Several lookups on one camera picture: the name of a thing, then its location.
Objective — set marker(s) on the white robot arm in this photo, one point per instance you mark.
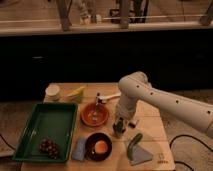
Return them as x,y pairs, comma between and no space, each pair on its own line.
135,87

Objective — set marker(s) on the white handled utensil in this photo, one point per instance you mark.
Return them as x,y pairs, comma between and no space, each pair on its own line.
104,99

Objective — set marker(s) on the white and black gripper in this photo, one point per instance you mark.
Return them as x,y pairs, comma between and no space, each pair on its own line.
122,118

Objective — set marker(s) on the dark grape bunch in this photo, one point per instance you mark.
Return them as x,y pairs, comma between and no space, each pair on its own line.
50,147

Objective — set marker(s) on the white cup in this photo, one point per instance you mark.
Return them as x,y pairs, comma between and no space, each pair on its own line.
53,92

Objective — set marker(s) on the orange fruit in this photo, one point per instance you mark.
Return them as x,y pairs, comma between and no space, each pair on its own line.
101,147

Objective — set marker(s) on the dark brown bowl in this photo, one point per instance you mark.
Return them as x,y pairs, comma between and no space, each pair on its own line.
90,147

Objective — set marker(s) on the blue sponge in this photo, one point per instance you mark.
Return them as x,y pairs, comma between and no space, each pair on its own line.
78,152

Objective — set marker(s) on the orange clay bowl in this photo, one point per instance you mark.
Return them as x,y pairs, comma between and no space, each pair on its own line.
94,115

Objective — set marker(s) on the green pepper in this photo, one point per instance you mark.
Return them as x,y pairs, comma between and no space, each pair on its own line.
137,138

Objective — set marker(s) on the green plastic tray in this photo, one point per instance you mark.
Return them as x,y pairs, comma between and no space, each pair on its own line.
53,121

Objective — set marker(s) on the grey cloth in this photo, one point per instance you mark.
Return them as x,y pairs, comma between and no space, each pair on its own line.
136,154

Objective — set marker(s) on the yellow green sponge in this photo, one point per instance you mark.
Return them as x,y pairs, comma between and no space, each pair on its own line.
76,95

